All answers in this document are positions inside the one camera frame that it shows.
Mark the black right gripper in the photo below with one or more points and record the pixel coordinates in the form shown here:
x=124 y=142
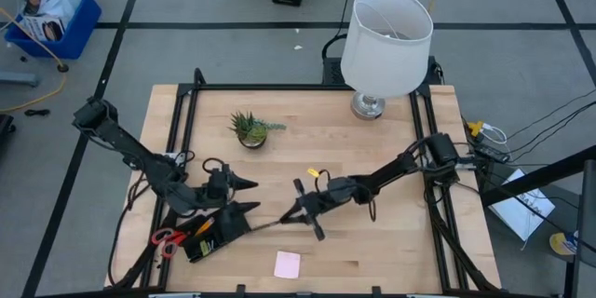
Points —
x=313 y=205

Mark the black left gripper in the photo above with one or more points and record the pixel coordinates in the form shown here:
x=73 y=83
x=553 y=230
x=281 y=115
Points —
x=200 y=201

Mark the black pen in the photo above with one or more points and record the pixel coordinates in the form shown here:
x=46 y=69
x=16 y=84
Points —
x=265 y=226

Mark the black mesh desk organizer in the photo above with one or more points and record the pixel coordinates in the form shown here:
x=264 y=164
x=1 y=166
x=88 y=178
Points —
x=228 y=232

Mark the orange pencil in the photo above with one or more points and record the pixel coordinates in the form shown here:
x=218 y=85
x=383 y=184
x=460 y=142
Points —
x=205 y=226

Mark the black binder clip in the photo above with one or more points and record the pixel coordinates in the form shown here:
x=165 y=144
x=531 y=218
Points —
x=212 y=245

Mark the red pen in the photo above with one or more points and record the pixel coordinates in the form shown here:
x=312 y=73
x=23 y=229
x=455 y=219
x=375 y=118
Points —
x=177 y=238

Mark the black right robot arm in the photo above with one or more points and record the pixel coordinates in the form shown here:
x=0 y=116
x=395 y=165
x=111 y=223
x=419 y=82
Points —
x=391 y=170

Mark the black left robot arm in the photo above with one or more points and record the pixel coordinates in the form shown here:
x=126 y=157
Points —
x=139 y=158

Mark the pink sticky note pad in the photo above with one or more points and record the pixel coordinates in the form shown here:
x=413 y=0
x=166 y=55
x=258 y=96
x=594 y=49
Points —
x=287 y=264

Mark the potted green succulent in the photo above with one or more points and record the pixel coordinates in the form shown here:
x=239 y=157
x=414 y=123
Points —
x=253 y=135

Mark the black table edge clamp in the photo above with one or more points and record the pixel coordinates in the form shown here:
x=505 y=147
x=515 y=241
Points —
x=376 y=291
x=240 y=290

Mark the white shade silver lamp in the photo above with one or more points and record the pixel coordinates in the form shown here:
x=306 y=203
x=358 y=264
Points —
x=386 y=56

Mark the yellow plug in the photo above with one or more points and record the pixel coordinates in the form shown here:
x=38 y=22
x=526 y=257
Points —
x=476 y=128

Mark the white paper sheets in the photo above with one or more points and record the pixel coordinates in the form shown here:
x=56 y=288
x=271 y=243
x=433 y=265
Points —
x=521 y=214

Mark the blue plastic bin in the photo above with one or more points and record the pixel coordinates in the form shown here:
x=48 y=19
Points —
x=79 y=32

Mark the black metal beam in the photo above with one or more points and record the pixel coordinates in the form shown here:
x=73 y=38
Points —
x=535 y=178

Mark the grey metal table foot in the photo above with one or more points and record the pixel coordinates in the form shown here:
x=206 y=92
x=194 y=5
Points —
x=18 y=79

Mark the printed cardboard box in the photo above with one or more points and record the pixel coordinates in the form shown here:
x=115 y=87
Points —
x=39 y=28

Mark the yellow tape roll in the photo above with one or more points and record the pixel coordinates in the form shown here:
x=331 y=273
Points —
x=561 y=243

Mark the white cardboard box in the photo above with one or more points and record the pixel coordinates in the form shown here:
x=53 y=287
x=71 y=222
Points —
x=56 y=2

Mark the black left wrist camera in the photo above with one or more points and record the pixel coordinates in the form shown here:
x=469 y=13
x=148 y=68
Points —
x=217 y=185

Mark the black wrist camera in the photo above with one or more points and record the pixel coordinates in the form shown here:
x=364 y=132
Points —
x=217 y=185
x=342 y=188

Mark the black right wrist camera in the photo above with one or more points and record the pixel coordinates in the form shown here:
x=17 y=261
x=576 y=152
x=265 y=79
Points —
x=342 y=188

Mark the dark grey stand post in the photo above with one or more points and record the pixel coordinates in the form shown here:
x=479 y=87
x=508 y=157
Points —
x=586 y=223

